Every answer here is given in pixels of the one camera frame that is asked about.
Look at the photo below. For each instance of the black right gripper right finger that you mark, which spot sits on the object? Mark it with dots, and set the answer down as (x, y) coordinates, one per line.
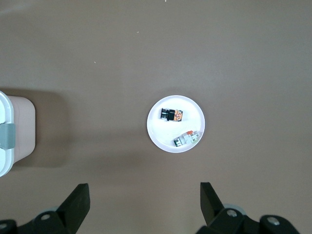
(214, 209)

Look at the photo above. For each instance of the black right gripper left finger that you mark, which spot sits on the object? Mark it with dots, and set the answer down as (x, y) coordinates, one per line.
(73, 207)

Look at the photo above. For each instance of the orange and black push-button switch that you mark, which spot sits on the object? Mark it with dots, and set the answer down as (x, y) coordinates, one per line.
(171, 115)

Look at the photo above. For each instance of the white lidded box grey clips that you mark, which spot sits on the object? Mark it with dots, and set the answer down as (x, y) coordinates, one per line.
(22, 126)

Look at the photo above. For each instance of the pink round plate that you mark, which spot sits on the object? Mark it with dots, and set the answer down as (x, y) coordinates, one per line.
(158, 131)

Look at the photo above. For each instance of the grey switch with green end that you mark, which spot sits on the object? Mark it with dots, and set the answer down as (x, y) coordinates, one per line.
(186, 139)

